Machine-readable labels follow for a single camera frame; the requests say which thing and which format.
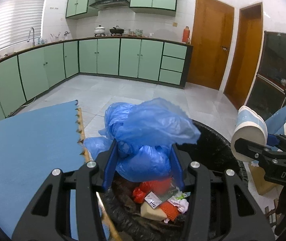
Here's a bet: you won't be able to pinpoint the chrome sink faucet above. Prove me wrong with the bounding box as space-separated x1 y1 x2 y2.
27 27 35 47

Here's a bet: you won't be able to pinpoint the yellow sponge block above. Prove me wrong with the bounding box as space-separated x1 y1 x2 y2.
140 202 167 221

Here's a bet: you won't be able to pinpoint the wooden door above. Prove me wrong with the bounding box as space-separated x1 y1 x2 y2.
187 0 234 90
224 2 263 109

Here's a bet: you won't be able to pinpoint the red plastic bag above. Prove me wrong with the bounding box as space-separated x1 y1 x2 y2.
132 178 172 204

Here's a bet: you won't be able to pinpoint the cardboard box on floor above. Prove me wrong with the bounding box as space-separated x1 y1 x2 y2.
248 163 278 195

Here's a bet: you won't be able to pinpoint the green lower kitchen cabinets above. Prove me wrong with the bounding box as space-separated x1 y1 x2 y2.
0 37 193 120

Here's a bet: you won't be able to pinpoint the white window blind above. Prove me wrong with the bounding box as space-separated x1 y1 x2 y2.
0 0 44 50

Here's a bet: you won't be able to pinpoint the blue plastic bag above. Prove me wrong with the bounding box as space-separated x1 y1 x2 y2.
84 98 201 182

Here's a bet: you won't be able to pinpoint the red thermos bottle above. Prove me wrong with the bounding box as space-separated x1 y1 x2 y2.
182 26 190 44

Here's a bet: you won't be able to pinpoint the white tissue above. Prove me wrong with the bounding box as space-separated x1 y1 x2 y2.
167 197 189 214

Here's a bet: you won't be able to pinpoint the white cooking pot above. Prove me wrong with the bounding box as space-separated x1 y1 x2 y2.
94 25 105 37

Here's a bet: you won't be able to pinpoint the black trash bin bag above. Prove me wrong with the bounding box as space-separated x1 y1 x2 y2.
96 120 249 241

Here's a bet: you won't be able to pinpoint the orange foam net sleeve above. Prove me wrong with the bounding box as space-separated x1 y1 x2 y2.
159 201 180 221

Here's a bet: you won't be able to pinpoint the blue white paper cup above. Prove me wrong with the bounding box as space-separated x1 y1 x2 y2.
231 106 268 162

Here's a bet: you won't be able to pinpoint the range hood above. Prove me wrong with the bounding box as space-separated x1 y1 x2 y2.
90 0 130 10

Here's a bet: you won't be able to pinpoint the milk carton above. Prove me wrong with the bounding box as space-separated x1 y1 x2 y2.
144 188 191 209

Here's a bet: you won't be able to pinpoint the black wok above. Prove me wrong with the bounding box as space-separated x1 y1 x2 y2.
110 26 124 36

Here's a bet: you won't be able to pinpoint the blue foam table mat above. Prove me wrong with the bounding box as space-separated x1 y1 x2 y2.
0 99 109 240

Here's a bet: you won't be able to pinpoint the black refrigerator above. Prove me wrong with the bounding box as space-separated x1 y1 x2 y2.
246 31 286 120

